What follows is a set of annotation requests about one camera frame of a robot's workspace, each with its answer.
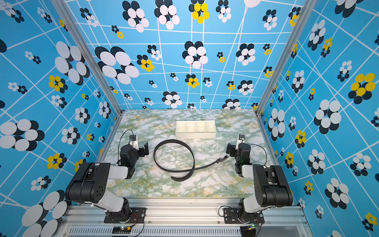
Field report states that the black leather belt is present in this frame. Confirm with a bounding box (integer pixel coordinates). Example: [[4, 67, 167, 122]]
[[153, 139, 229, 182]]

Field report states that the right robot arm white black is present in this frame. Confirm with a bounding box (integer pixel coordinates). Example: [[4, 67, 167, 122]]
[[224, 140, 293, 224]]

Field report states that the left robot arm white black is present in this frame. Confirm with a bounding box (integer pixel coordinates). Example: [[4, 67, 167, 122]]
[[65, 143, 149, 224]]

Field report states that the white compartment storage box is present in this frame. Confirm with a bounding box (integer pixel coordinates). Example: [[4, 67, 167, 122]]
[[176, 120, 217, 140]]

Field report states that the right green circuit board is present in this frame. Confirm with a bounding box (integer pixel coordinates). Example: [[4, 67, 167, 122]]
[[240, 226, 257, 237]]

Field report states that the green circuit board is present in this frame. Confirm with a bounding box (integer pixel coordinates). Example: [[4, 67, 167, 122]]
[[240, 226, 257, 237], [112, 226, 132, 235]]

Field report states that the left green circuit board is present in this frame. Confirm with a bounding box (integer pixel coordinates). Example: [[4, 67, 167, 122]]
[[112, 226, 132, 235]]

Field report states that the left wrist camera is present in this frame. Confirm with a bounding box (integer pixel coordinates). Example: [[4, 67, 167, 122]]
[[129, 135, 137, 142]]

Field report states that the left black camera cable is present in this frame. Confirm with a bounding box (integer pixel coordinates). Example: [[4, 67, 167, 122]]
[[117, 129, 134, 166]]

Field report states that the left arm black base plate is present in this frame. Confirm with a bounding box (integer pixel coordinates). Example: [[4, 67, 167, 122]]
[[104, 207, 147, 224]]

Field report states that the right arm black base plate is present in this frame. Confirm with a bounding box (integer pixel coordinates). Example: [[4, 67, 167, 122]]
[[222, 207, 265, 226]]

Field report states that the aluminium front frame rail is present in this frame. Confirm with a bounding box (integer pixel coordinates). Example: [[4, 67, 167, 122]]
[[56, 198, 313, 237]]

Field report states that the left aluminium corner post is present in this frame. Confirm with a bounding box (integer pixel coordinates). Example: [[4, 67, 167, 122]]
[[51, 0, 124, 117]]

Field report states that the aluminium corner post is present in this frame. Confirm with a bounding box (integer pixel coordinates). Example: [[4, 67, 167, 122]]
[[51, 0, 124, 117], [256, 0, 317, 117]]

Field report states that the right aluminium corner post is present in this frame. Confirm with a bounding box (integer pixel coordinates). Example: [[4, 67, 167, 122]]
[[256, 0, 317, 117]]

